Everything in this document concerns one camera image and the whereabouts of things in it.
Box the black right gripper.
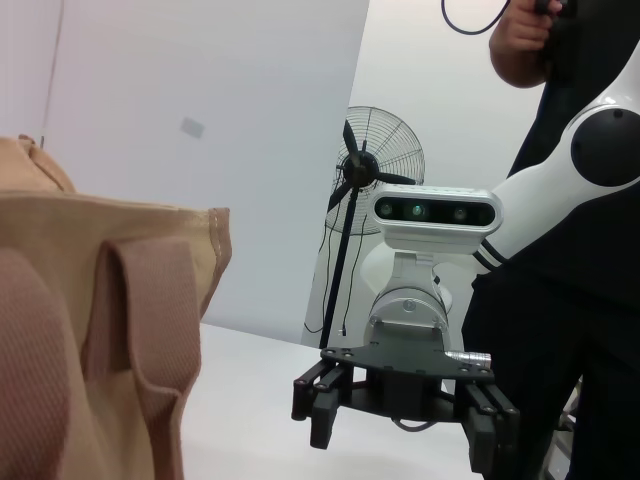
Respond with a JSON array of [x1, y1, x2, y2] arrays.
[[291, 338, 522, 475]]

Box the khaki canvas food bag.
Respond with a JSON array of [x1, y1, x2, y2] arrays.
[[0, 133, 234, 480]]

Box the operator hand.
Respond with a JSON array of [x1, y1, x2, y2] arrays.
[[502, 0, 564, 55]]

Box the operator black clothing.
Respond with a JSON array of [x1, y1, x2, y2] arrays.
[[461, 0, 640, 480]]

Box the black standing fan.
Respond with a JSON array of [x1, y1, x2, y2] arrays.
[[318, 105, 427, 351]]

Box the black handheld controller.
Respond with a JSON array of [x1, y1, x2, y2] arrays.
[[530, 0, 587, 87]]

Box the gray gripper cable with connector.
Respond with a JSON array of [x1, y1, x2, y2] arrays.
[[393, 351, 494, 432]]

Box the silver camera mount bracket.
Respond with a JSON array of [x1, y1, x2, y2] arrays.
[[392, 248, 442, 291]]

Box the thin black fan cable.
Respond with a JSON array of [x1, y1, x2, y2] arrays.
[[303, 224, 363, 338]]

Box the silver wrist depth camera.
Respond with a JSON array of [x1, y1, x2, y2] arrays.
[[370, 184, 503, 251]]

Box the black looped cable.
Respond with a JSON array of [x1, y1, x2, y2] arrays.
[[440, 0, 510, 36]]

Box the thin hanging wire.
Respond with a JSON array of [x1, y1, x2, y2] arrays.
[[41, 0, 67, 149]]

